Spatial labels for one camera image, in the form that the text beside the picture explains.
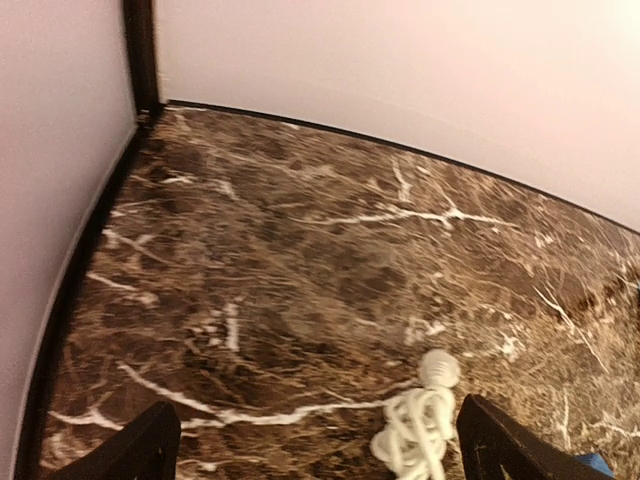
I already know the left black frame post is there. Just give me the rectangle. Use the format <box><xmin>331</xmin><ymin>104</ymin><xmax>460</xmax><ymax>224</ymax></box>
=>
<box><xmin>121</xmin><ymin>0</ymin><xmax>161</xmax><ymax>123</ymax></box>

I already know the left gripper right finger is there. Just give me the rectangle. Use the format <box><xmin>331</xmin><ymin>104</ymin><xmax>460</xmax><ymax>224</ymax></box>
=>
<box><xmin>456</xmin><ymin>394</ymin><xmax>609</xmax><ymax>480</ymax></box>

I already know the dark blue cube socket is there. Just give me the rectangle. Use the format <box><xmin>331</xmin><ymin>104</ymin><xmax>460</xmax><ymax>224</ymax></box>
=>
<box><xmin>574</xmin><ymin>452</ymin><xmax>614</xmax><ymax>478</ymax></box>

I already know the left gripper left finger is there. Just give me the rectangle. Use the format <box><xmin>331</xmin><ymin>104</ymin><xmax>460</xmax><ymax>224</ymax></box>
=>
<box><xmin>49</xmin><ymin>401</ymin><xmax>181</xmax><ymax>480</ymax></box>

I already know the purple strip white cable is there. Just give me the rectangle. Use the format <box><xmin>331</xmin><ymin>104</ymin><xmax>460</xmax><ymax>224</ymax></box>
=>
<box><xmin>370</xmin><ymin>348</ymin><xmax>462</xmax><ymax>480</ymax></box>

